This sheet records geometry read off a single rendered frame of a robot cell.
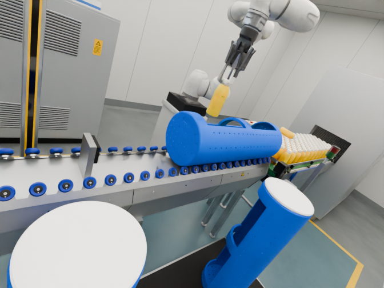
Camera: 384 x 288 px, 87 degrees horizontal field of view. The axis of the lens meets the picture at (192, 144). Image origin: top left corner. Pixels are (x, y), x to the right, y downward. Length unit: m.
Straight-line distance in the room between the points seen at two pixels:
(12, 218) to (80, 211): 0.26
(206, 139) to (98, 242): 0.61
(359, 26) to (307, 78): 1.40
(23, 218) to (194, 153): 0.66
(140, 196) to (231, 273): 0.78
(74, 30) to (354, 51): 5.56
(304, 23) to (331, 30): 5.50
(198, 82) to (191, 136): 0.86
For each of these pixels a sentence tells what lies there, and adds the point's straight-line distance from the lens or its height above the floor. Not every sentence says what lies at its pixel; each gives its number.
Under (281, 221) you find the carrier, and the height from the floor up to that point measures 0.95.
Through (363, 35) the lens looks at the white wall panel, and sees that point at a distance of 6.29.
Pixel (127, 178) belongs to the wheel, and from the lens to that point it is 0.87.
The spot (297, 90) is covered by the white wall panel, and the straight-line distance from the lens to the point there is 6.33.
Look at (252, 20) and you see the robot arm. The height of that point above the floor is 1.68.
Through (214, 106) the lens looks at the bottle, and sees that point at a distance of 0.99.
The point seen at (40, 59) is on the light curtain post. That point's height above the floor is 1.25.
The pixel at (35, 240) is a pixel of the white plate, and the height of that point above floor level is 1.04.
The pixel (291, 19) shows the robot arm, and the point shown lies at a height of 1.75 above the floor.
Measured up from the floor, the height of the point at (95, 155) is 1.04.
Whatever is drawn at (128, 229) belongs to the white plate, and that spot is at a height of 1.04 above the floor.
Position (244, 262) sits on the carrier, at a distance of 1.37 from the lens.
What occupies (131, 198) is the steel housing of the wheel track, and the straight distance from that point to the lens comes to 0.94.
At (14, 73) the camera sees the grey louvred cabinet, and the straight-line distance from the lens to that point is 2.38.
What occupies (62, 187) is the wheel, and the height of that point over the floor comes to 0.97.
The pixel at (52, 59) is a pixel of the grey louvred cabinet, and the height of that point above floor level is 0.94.
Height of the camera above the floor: 1.52
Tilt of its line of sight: 24 degrees down
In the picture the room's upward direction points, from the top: 24 degrees clockwise
